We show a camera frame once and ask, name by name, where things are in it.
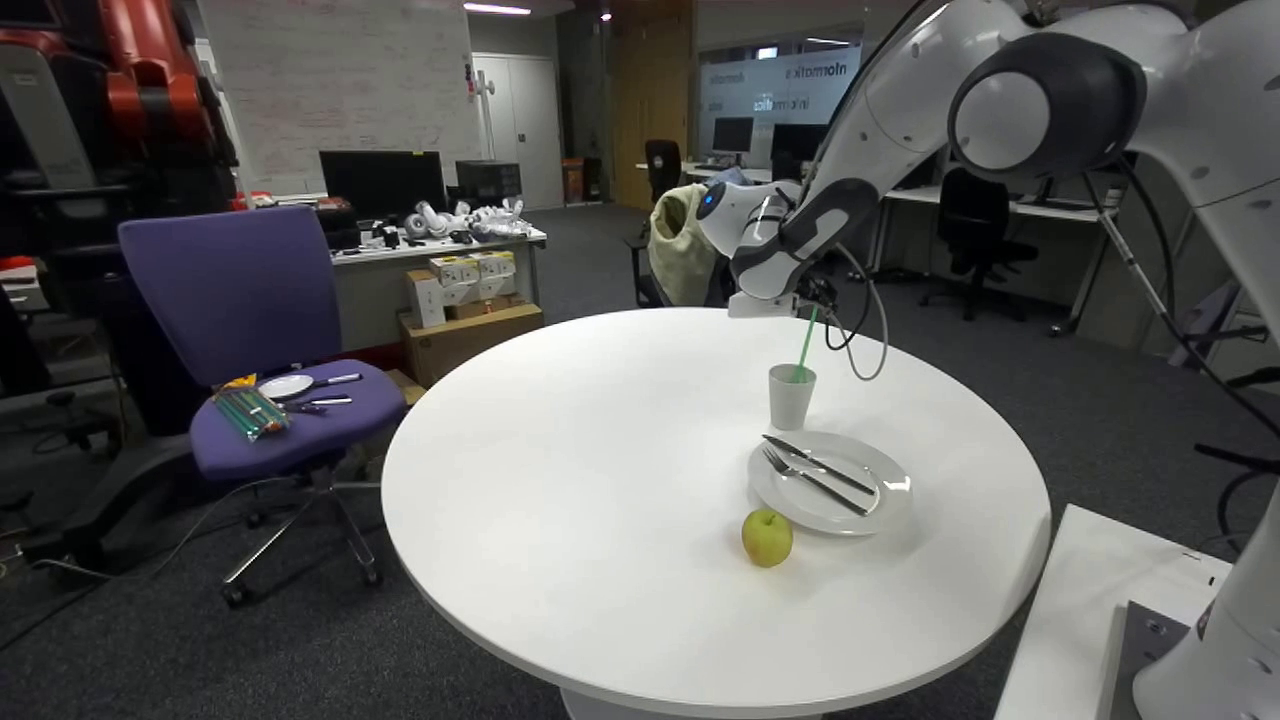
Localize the green packet on chair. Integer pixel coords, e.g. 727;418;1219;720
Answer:
217;388;288;444

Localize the black handled fork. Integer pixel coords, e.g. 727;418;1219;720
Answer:
762;447;869;515

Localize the white paper cup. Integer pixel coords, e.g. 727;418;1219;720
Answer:
770;365;818;433

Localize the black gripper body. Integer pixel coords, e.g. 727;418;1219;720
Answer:
792;250;848;317

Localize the white side desk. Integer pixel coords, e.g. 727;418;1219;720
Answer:
324;216;552;354

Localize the chair with beige jacket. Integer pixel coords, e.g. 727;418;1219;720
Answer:
631;185;732;307

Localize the white small dish on chair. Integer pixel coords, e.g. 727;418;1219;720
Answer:
261;373;318;400

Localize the white round plate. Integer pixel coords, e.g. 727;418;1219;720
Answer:
750;433;911;539

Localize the black office chair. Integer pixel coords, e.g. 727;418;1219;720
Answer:
926;168;1037;319

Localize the purple office chair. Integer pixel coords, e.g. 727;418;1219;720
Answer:
116;209;407;606

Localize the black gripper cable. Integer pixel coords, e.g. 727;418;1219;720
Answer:
812;239;897;388

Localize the white robot base platform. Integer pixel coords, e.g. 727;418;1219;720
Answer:
991;505;1227;720

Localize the green yellow apple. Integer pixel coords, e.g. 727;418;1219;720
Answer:
739;506;792;566

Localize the green straw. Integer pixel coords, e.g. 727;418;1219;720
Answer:
792;302;818;374

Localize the black computer monitor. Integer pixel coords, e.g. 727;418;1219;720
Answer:
321;151;446;219

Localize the black handled knife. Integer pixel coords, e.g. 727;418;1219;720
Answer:
765;433;876;496

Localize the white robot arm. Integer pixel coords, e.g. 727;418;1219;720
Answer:
696;0;1280;337

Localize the red industrial robot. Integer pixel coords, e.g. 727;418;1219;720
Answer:
0;0;237;216

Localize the cardboard box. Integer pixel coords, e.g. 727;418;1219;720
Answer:
399;302;543;382

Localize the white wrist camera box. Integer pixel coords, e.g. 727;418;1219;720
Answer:
727;279;796;319

